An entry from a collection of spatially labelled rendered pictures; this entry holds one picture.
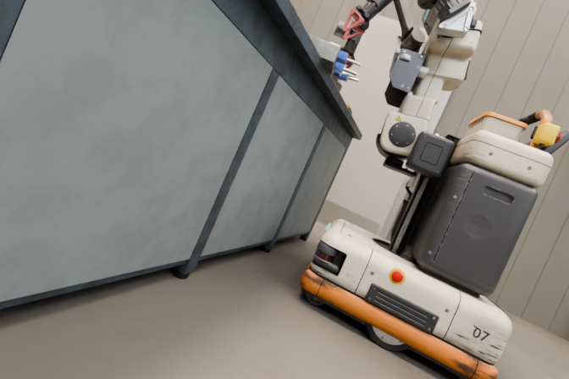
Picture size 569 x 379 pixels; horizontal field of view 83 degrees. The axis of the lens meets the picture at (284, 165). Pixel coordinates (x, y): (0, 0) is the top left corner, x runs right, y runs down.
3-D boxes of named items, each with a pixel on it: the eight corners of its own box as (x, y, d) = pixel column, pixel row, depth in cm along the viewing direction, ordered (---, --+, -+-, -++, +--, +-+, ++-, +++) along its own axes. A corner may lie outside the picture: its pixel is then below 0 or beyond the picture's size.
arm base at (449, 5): (472, 0, 111) (461, 19, 122) (459, -18, 112) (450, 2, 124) (449, 14, 112) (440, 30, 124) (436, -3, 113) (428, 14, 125)
